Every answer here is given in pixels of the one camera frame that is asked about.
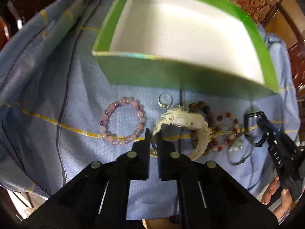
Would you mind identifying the black wrist watch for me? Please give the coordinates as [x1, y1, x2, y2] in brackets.
[243, 111, 268, 147]

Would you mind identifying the silver bangle bracelet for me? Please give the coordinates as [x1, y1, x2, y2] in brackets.
[227, 135, 254, 165]

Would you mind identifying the red pink bead bracelet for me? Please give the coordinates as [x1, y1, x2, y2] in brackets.
[209, 112, 241, 151]

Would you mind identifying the pink purple bead bracelet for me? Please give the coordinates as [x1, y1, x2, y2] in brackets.
[100, 97, 146, 146]

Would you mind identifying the brown bead bracelet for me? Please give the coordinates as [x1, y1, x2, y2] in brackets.
[188, 101, 216, 154]

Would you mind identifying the white wrist watch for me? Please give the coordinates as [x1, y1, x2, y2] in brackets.
[152, 108, 211, 161]

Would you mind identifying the small silver ring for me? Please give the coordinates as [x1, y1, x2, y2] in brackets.
[158, 93, 173, 108]

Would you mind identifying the person's right hand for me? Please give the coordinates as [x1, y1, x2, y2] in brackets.
[261, 176, 295, 221]

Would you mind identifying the light blue cloth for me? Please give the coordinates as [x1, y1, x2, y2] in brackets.
[1, 0, 300, 220]

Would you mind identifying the dark wooden armchair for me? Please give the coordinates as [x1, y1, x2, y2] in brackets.
[1, 0, 304, 97]

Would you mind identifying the green cardboard box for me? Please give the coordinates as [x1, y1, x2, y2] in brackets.
[92, 0, 279, 101]

